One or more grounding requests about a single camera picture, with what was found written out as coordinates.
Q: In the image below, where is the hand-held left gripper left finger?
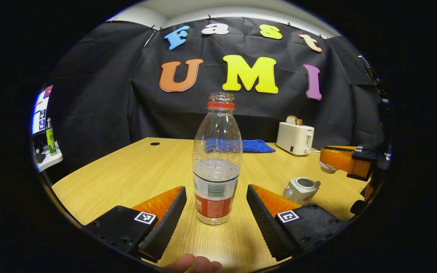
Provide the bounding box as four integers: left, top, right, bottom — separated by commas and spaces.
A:
84, 186, 187, 263

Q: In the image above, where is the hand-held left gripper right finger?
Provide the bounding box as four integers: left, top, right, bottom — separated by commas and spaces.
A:
246, 184, 346, 262

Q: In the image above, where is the white teacup lid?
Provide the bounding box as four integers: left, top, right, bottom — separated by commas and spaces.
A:
319, 161, 339, 174

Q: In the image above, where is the white ceramic teacup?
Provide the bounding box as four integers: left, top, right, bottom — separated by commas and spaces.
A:
283, 177, 321, 206

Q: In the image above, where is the clear plastic water bottle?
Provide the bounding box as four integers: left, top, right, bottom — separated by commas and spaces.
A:
192, 92, 243, 226

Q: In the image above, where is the green drink bottle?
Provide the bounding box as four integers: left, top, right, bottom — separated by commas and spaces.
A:
46, 118, 57, 155

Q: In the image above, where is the white toaster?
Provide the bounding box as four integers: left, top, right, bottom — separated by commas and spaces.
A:
276, 122, 315, 156

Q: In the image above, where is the blue towel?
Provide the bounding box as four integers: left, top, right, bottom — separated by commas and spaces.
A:
204, 137, 276, 154

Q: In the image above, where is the black backdrop cloth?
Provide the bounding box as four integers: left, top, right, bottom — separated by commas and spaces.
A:
33, 17, 391, 182

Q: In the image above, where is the white side table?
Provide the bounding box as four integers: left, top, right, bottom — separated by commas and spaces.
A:
35, 142, 63, 173

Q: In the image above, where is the computer monitor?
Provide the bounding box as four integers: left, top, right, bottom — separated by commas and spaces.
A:
31, 85, 54, 135

